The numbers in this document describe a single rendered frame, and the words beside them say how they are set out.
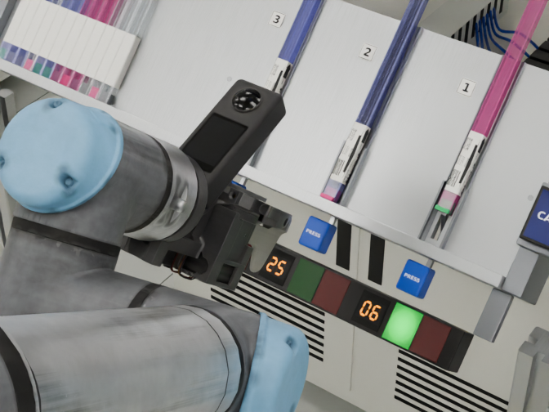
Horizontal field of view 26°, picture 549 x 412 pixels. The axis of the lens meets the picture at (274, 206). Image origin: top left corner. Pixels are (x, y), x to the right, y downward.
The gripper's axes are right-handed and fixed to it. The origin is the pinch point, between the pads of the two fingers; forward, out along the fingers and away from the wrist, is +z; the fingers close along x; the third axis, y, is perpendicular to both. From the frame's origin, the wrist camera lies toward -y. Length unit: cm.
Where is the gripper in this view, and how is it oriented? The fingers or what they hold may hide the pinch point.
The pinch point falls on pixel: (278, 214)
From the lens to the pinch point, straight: 107.5
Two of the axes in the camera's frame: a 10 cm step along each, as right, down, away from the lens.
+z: 4.1, 1.8, 8.9
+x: 8.2, 3.6, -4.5
